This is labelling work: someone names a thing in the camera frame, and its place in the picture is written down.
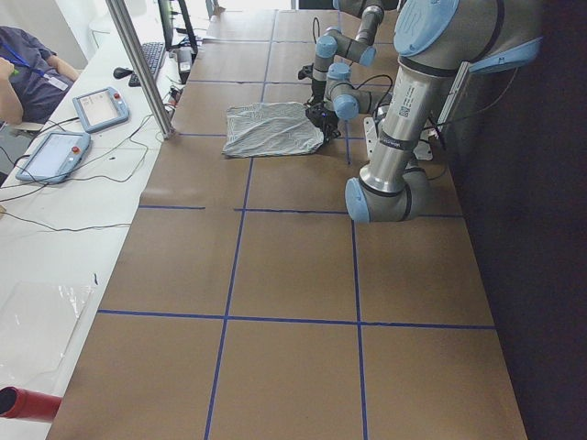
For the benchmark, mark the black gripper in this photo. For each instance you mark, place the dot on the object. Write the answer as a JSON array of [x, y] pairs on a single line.
[[317, 117], [317, 90]]

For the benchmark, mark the black computer keyboard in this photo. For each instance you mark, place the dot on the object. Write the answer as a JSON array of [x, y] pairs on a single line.
[[154, 53]]

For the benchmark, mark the clear plastic bag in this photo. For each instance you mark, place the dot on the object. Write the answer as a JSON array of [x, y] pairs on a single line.
[[37, 324]]

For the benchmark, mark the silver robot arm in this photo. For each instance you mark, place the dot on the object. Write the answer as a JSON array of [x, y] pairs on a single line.
[[334, 43], [432, 39]]

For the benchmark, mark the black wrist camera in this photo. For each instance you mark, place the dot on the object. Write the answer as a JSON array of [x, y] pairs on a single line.
[[306, 72], [320, 116]]

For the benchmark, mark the seated person dark shirt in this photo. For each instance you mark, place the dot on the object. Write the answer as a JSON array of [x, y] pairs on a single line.
[[34, 79]]

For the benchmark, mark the blue teach pendant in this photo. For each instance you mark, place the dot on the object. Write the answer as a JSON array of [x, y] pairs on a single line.
[[55, 158], [101, 109]]

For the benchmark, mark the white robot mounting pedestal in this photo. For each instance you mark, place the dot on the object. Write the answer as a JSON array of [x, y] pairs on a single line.
[[373, 123]]

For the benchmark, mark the red cylinder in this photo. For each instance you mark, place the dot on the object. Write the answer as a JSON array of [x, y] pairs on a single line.
[[28, 405]]

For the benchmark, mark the far blue teach pendant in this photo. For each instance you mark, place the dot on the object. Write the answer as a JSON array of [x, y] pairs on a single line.
[[101, 109]]

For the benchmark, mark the aluminium frame post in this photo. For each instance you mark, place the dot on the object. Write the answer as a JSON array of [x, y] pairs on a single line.
[[129, 38]]

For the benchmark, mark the navy white striped polo shirt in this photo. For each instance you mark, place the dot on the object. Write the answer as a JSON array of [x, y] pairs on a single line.
[[270, 130]]

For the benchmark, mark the black monitor stand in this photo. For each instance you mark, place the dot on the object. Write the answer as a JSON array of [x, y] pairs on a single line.
[[178, 32]]

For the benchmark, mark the near blue teach pendant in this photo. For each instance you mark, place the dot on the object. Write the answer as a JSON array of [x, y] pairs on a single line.
[[55, 158]]

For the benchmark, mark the black computer mouse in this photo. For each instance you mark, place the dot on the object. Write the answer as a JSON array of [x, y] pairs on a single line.
[[120, 72]]

